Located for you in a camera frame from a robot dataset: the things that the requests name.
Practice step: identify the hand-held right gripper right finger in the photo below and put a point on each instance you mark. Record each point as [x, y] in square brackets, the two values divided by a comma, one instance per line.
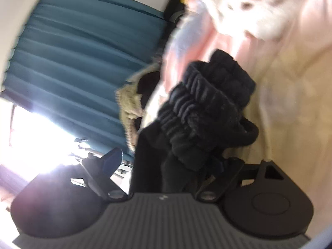
[230, 172]

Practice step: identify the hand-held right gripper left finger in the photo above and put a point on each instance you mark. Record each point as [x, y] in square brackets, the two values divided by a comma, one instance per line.
[111, 161]

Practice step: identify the black garment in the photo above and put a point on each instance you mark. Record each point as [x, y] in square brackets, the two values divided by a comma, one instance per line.
[207, 103]

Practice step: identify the beige fleece jacket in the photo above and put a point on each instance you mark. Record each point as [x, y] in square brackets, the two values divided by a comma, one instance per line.
[127, 103]

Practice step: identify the window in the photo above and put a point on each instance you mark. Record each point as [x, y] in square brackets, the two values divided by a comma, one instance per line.
[33, 140]

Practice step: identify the pink bed sheet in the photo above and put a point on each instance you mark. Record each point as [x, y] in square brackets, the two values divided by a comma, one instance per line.
[298, 109]

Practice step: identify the teal curtain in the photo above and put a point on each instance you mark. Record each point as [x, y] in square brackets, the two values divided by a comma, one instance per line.
[77, 57]

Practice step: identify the white fluffy blanket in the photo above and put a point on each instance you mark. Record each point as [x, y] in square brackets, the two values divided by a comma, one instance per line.
[272, 13]

